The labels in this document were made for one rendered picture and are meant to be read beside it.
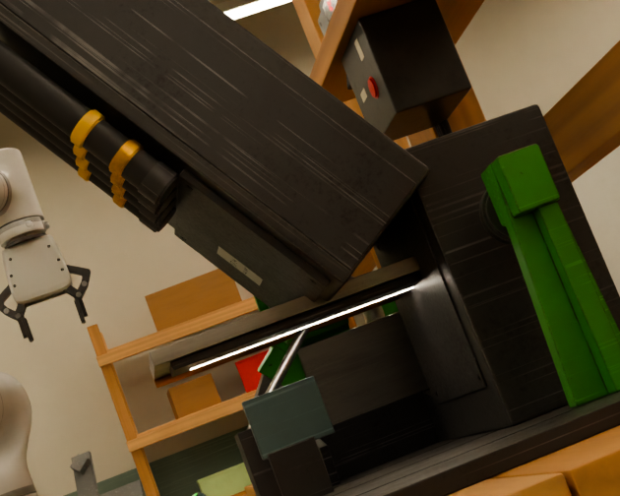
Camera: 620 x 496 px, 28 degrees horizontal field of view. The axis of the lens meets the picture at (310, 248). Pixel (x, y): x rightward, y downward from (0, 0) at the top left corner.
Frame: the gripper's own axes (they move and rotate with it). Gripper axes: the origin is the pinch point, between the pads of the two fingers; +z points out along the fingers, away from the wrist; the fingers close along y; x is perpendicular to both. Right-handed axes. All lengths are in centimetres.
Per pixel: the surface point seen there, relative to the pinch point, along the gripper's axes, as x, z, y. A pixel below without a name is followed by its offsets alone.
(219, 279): -605, -91, -98
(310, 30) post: -20, -42, -66
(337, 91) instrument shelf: 13, -20, -57
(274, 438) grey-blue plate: 58, 32, -21
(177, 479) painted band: -662, 23, -28
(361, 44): 43, -17, -55
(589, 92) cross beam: 65, 5, -74
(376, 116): 36, -8, -55
